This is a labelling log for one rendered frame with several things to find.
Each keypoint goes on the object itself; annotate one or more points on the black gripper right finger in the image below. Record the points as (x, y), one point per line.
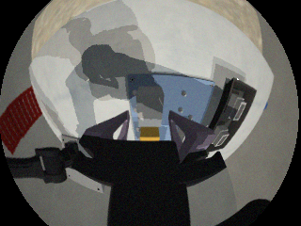
(197, 136)

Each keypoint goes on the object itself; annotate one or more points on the yellow rectangular block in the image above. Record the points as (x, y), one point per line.
(149, 133)

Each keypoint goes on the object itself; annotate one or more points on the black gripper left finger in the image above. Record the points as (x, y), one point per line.
(106, 129)

